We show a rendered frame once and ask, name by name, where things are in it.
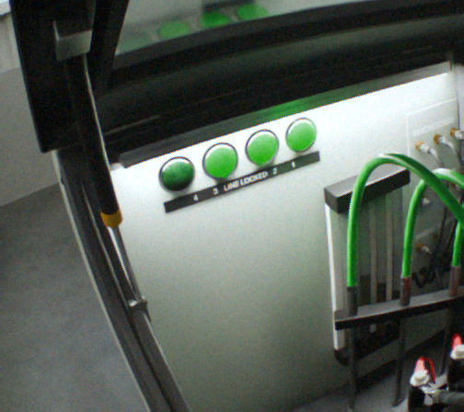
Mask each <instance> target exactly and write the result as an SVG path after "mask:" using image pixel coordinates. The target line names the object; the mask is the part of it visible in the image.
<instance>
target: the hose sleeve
mask: <svg viewBox="0 0 464 412"><path fill-rule="evenodd" d="M438 399H439V402H441V403H445V404H453V405H460V406H464V393H461V392H454V391H443V392H442V393H441V394H440V395H439V398H438Z"/></svg>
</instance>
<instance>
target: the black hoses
mask: <svg viewBox="0 0 464 412"><path fill-rule="evenodd" d="M446 146H448V147H450V148H451V150H452V151H453V153H454V155H455V156H456V158H457V159H458V163H459V165H460V169H461V175H462V176H463V177H464V163H463V160H462V158H461V156H460V154H459V152H458V150H457V148H456V146H455V145H454V144H453V143H451V142H446ZM427 152H428V154H430V155H432V156H433V157H434V158H435V160H436V162H437V163H438V165H439V167H440V168H442V169H446V168H445V166H444V164H443V162H442V160H441V158H440V156H439V155H438V153H437V152H436V151H435V150H433V149H431V148H429V149H428V151H427ZM463 200H464V189H463V188H461V191H460V196H459V202H460V204H461V205H462V203H463ZM446 217H447V206H446V205H445V203H444V205H443V211H442V217H441V223H440V227H439V231H438V235H437V239H436V243H435V249H434V252H432V251H428V253H427V255H428V256H430V257H431V261H430V264H429V266H428V269H427V271H426V268H425V267H422V268H421V269H420V271H419V273H420V275H424V278H423V281H422V283H420V281H419V279H418V277H417V273H416V272H413V273H412V280H414V281H415V283H416V286H417V287H418V288H419V289H422V288H423V287H424V285H425V284H426V283H432V282H433V281H434V279H435V278H436V279H437V284H438V288H439V290H440V291H443V290H446V289H448V287H449V280H450V278H449V280H448V281H447V284H446V285H445V287H443V284H442V280H441V277H442V276H443V274H444V273H445V271H447V272H449V271H450V270H451V264H452V263H451V264H450V266H448V265H449V263H450V261H451V262H452V261H453V252H454V247H453V248H452V250H451V252H450V253H449V252H448V253H447V251H448V248H449V246H450V243H451V240H452V237H453V234H454V232H455V229H456V226H457V223H458V221H457V219H456V218H454V221H453V224H452V227H451V230H450V233H449V236H448V239H447V242H446V245H445V248H444V250H443V253H442V255H441V257H440V258H439V259H437V257H436V255H437V252H438V248H439V246H440V242H441V238H442V234H443V231H444V226H445V221H446ZM444 259H446V260H447V261H446V263H445V262H444ZM441 266H442V267H443V268H442V269H441V271H440V268H441ZM431 271H433V273H434V274H433V275H432V277H431V279H429V276H430V273H431Z"/></svg>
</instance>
